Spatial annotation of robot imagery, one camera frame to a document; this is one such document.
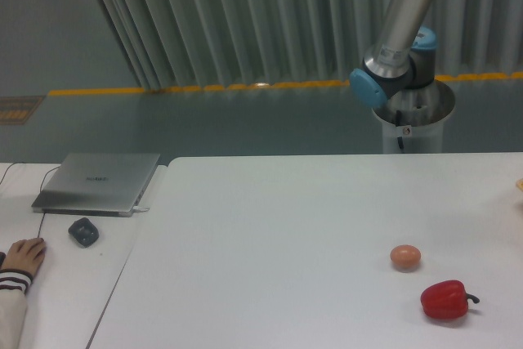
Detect person's hand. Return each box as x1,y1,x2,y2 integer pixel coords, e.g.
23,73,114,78
1,238,41,279

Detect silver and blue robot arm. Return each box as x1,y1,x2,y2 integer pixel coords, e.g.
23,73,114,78
349,0,437,108

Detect white striped sleeve forearm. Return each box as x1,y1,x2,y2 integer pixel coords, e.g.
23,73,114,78
1,253,34,348

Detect red bell pepper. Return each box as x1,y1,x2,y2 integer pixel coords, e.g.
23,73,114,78
420,280,481,320

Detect small black plastic device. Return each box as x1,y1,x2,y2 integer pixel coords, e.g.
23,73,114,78
68,217,100,248

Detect silver closed laptop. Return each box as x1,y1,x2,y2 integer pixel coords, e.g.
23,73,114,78
32,153,160,217

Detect white usb dongle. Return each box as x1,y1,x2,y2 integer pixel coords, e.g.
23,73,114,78
133,206,150,213

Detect brown egg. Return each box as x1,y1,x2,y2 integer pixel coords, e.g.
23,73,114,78
390,244,422,270

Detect thin black laptop cable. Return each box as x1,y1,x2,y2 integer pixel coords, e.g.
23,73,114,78
0,161,61,195

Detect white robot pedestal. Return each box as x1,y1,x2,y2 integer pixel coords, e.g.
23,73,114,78
373,80,456,154

